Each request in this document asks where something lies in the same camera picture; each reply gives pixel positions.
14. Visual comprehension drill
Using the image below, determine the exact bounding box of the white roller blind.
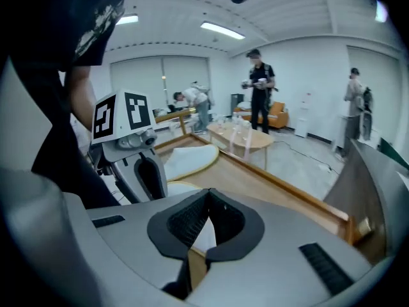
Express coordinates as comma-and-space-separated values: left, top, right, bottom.
110, 56, 210, 108
346, 45, 400, 140

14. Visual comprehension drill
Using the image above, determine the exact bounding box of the pink ribbon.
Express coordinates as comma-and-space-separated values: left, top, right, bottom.
228, 127, 254, 163

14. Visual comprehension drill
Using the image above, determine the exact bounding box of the person's black floral shirt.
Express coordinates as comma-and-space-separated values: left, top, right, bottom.
0, 0, 132, 209

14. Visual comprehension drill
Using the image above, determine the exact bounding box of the white water dispenser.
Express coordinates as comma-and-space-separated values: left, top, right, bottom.
293, 91, 313, 139

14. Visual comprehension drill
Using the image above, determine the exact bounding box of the orange sofa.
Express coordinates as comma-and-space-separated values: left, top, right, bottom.
233, 101, 290, 130

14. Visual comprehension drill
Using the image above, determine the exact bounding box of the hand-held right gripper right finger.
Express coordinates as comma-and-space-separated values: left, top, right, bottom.
185, 187, 393, 307

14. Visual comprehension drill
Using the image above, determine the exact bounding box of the dark green bin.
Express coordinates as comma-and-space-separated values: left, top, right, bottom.
379, 137, 409, 169

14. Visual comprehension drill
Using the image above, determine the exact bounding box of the oval wooden coffee table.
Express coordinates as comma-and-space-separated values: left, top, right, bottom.
206, 122, 275, 171

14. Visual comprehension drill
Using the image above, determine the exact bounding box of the grey box appliance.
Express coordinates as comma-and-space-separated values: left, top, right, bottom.
230, 92, 249, 112

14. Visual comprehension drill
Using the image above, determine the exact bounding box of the wooden cart with gold handle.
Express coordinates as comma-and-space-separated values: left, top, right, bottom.
154, 106, 375, 292

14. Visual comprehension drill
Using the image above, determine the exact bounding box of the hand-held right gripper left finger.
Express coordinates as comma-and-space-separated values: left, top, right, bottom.
63, 187, 211, 307

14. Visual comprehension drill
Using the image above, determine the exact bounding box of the white low cabinet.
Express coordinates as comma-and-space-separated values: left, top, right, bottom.
332, 113, 352, 155

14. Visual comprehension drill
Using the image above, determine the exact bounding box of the person's left forearm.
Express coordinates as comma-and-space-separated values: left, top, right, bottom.
65, 65, 98, 133

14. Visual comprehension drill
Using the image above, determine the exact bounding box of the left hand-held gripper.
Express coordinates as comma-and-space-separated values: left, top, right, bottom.
88, 89, 169, 205

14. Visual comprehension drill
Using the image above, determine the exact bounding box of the ceiling tube light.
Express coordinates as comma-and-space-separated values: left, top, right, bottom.
115, 13, 139, 26
374, 0, 388, 24
200, 20, 246, 40

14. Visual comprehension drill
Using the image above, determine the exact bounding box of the dark sink cabinet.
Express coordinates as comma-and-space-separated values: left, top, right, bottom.
323, 138, 409, 265

